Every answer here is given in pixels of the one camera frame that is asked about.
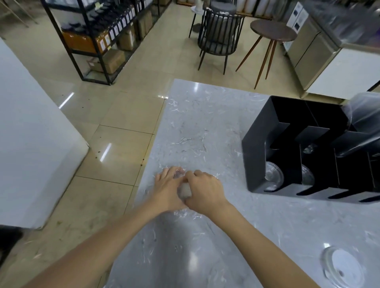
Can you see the person's right hand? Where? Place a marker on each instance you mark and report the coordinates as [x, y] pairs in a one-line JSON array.
[[207, 193]]

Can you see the person's left hand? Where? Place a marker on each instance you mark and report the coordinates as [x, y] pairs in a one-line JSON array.
[[166, 190]]

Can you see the clear plastic wrap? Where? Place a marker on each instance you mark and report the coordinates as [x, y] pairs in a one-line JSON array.
[[190, 215]]

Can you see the black cup organizer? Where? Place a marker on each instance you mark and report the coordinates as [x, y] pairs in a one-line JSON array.
[[258, 142]]

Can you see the white plastic lid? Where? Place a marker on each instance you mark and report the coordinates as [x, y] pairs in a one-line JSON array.
[[347, 264]]

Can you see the person's right forearm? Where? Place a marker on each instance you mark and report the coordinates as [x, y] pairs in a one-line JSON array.
[[261, 252]]

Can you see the person's left forearm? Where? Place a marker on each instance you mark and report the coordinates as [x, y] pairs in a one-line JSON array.
[[104, 252]]

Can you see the wide cardboard box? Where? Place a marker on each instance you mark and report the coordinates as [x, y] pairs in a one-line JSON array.
[[114, 60]]

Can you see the small knotted clear bag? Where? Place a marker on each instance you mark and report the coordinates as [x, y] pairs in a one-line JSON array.
[[310, 149]]

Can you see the large white cabinet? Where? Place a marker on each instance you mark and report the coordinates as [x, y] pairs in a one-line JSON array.
[[29, 148]]

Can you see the black metal shelf rack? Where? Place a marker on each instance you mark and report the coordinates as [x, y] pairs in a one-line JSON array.
[[80, 54]]

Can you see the black slatted chair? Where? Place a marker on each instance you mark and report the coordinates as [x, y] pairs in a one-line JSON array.
[[219, 29]]

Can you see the roll of clear plastic sleeves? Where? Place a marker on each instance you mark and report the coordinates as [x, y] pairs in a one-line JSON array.
[[365, 118]]

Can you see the row of dark labelled bottles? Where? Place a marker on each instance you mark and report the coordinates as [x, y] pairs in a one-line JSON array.
[[118, 20]]

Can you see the round wooden side table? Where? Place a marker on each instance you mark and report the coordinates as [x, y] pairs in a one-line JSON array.
[[273, 29]]

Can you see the stainless steel counter cabinet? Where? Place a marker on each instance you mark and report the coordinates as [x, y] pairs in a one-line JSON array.
[[341, 74]]

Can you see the small white round table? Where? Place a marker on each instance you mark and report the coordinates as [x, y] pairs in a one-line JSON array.
[[197, 9]]

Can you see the white carton dark label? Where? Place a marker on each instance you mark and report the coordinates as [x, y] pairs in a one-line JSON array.
[[297, 7], [294, 28]]

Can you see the grey cushioned chair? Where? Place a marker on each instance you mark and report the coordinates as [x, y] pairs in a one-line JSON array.
[[222, 3]]

